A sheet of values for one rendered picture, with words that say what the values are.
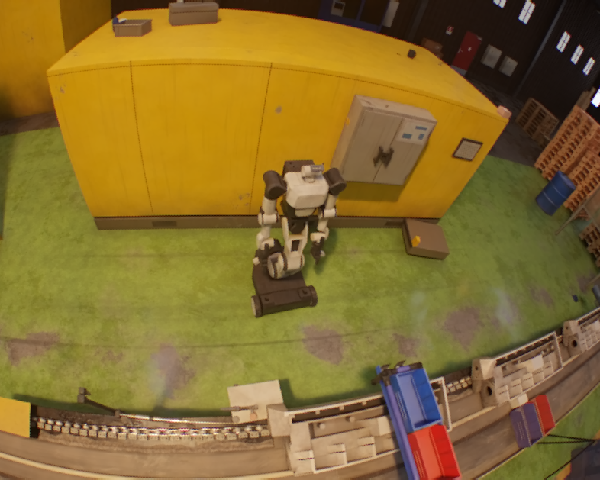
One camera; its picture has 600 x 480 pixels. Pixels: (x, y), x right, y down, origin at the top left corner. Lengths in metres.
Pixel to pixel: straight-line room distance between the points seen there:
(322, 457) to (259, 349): 1.30
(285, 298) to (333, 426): 1.35
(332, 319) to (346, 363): 0.45
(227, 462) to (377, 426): 0.84
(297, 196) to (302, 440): 1.39
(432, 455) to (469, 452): 0.82
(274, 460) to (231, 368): 1.07
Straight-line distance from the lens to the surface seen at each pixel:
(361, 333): 3.01
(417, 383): 1.64
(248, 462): 1.84
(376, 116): 2.41
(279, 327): 2.81
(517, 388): 2.60
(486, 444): 2.56
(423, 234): 3.86
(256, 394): 1.82
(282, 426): 1.64
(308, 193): 1.88
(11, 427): 2.22
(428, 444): 1.64
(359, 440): 1.79
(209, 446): 1.85
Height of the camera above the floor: 2.59
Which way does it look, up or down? 50 degrees down
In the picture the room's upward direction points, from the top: 19 degrees clockwise
